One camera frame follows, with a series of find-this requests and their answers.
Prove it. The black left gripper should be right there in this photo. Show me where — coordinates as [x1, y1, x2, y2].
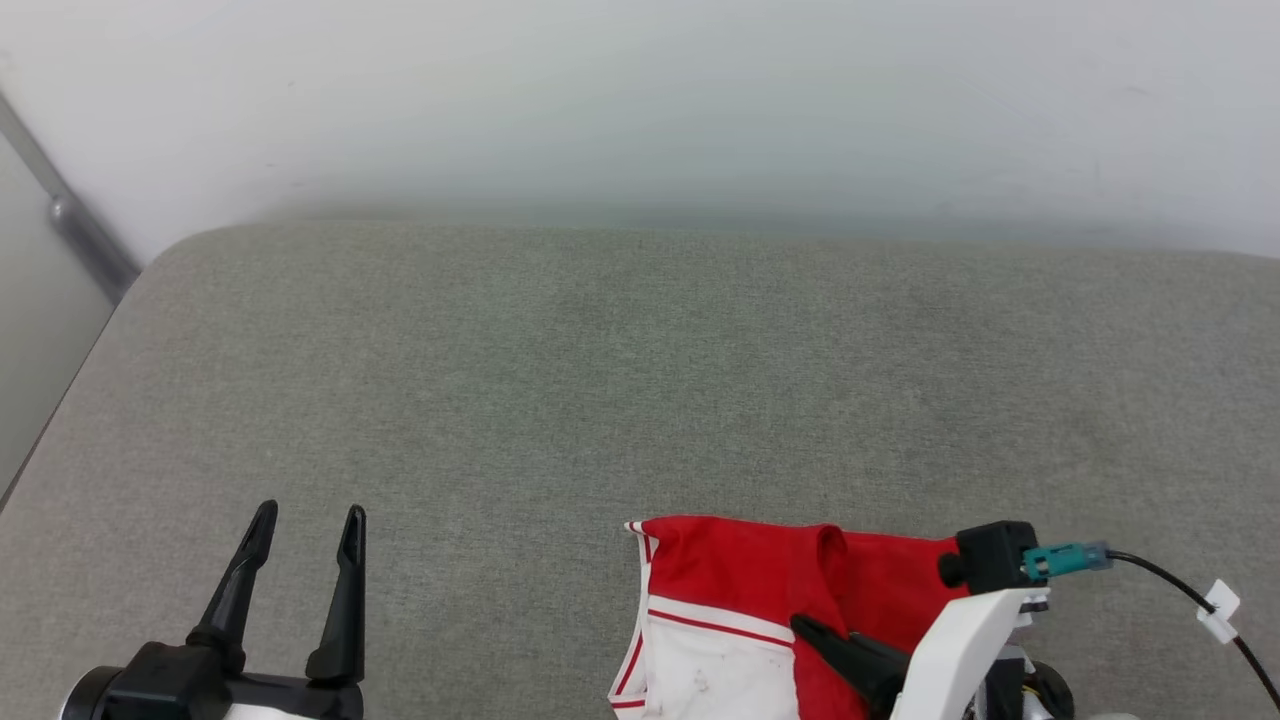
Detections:
[58, 499, 368, 720]

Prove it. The black right camera cable, teal plug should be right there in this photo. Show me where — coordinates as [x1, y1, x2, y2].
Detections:
[1022, 541, 1280, 713]

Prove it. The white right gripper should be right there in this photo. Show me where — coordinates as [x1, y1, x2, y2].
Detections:
[789, 587, 1077, 720]

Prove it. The red and white shirt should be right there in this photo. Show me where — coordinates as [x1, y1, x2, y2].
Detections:
[607, 515, 969, 720]

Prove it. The grey metal rail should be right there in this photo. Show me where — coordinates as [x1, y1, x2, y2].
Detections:
[0, 90, 143, 303]

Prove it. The white cable tag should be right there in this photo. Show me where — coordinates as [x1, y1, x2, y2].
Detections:
[1196, 579, 1242, 645]

